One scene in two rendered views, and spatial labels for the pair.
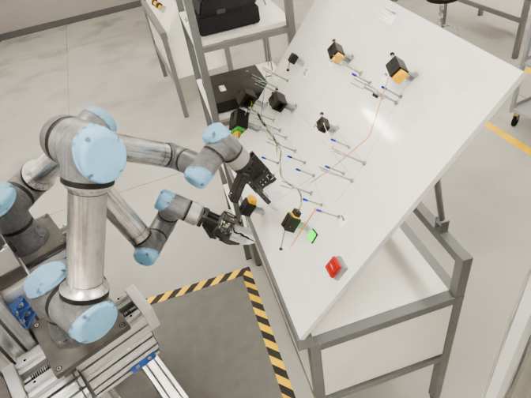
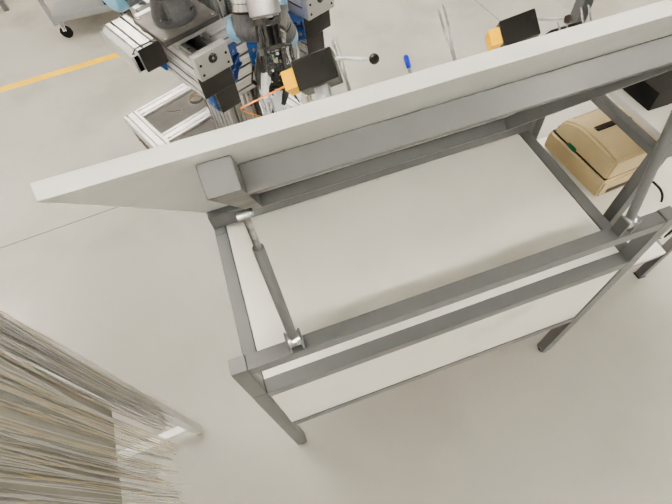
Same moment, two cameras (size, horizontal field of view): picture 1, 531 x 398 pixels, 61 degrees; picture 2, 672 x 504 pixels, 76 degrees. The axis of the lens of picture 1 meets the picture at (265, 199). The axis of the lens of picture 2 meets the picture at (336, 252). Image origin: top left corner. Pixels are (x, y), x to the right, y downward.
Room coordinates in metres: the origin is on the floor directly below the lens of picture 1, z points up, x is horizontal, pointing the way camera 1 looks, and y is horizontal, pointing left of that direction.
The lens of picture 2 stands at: (1.21, -0.98, 1.94)
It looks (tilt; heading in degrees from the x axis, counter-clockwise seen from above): 57 degrees down; 88
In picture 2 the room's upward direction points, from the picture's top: 8 degrees counter-clockwise
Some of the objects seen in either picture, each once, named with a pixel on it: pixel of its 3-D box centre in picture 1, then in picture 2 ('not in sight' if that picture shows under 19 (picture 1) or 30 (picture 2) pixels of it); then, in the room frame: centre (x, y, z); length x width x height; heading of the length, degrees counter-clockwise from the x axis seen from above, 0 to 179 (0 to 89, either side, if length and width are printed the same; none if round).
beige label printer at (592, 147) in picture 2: not in sight; (601, 143); (2.26, 0.04, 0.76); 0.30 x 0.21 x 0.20; 103
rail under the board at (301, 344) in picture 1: (259, 231); (375, 166); (1.43, 0.05, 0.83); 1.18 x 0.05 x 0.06; 10
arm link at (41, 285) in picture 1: (54, 290); not in sight; (0.83, 0.59, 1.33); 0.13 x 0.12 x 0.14; 46
